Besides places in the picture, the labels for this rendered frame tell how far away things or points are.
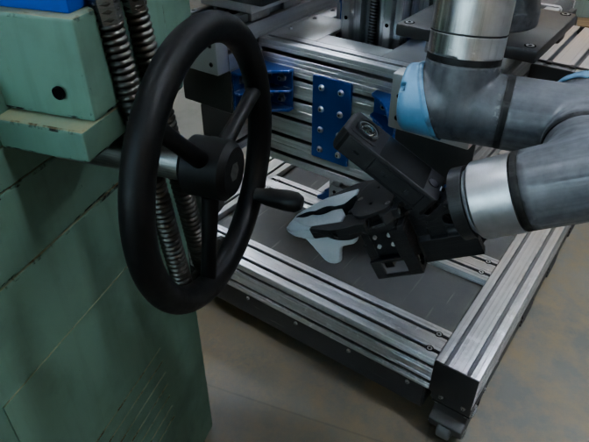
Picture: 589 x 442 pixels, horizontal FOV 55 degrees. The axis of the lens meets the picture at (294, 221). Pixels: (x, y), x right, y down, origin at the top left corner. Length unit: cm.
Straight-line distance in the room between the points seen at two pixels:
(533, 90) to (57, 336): 58
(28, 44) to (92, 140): 9
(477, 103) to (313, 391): 93
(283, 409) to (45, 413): 70
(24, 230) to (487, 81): 48
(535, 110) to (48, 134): 45
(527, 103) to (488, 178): 10
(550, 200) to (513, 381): 100
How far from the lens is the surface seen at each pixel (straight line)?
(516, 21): 96
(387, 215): 55
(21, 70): 56
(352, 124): 54
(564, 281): 180
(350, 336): 125
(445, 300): 131
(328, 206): 62
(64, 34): 51
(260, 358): 143
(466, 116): 59
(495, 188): 52
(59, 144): 54
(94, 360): 80
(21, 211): 62
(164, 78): 44
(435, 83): 60
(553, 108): 60
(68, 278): 71
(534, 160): 52
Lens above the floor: 109
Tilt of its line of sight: 36 degrees down
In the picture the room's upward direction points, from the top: straight up
